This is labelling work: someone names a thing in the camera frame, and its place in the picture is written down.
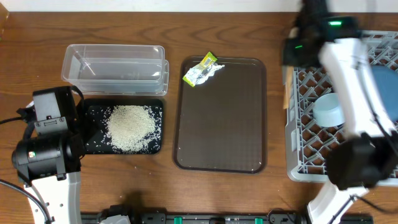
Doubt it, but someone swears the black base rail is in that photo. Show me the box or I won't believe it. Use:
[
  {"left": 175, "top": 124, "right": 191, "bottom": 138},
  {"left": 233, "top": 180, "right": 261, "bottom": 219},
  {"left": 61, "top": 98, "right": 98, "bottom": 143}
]
[{"left": 81, "top": 211, "right": 374, "bottom": 224}]

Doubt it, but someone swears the dark blue plate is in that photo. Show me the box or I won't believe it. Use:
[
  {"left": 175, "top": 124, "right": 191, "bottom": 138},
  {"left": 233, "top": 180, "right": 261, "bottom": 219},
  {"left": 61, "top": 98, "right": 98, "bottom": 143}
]
[{"left": 371, "top": 65, "right": 398, "bottom": 122}]

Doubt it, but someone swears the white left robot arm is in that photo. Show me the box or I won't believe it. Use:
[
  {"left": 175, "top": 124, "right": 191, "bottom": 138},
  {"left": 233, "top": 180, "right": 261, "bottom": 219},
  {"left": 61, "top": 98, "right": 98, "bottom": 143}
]
[{"left": 1, "top": 86, "right": 85, "bottom": 223}]

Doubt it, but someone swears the light blue bowl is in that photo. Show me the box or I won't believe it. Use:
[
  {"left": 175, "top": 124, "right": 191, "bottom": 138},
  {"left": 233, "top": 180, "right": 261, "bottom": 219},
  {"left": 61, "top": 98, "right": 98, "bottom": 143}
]
[{"left": 313, "top": 93, "right": 345, "bottom": 128}]

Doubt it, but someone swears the grey dishwasher rack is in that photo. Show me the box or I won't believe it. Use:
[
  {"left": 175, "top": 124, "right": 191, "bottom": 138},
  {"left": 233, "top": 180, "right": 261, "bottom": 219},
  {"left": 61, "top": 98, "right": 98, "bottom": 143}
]
[{"left": 282, "top": 30, "right": 397, "bottom": 183}]

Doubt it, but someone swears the black plastic tray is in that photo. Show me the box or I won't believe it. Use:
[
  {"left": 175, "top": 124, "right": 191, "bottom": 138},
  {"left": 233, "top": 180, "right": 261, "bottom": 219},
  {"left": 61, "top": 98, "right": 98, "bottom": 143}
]
[{"left": 77, "top": 98, "right": 164, "bottom": 154}]

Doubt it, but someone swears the brown serving tray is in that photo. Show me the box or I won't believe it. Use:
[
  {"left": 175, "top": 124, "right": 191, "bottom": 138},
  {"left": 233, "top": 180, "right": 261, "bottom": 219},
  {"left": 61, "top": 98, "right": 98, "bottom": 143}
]
[{"left": 173, "top": 57, "right": 267, "bottom": 174}]

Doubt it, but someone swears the wooden chopstick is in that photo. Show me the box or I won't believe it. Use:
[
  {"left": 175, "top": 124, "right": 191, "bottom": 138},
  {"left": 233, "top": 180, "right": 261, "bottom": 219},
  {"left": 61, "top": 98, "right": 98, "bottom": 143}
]
[{"left": 283, "top": 66, "right": 294, "bottom": 109}]

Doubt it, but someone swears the pile of rice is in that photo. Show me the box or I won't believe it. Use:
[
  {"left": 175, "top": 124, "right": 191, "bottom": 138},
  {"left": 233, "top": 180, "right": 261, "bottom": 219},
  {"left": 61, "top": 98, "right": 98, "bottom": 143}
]
[{"left": 88, "top": 105, "right": 163, "bottom": 154}]

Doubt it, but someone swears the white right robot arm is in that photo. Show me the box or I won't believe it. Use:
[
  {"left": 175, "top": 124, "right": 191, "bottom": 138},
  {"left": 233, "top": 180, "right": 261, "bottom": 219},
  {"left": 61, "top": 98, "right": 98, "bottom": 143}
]
[{"left": 282, "top": 1, "right": 397, "bottom": 223}]

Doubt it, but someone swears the clear plastic bin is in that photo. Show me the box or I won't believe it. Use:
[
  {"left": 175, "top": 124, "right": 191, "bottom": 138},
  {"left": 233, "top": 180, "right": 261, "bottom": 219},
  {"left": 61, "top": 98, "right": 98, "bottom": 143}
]
[{"left": 62, "top": 44, "right": 169, "bottom": 96}]

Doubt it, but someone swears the yellow wrapper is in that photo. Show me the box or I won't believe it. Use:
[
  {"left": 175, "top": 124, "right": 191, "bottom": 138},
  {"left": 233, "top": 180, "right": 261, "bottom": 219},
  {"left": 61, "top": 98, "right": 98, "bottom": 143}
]
[{"left": 182, "top": 52, "right": 224, "bottom": 87}]

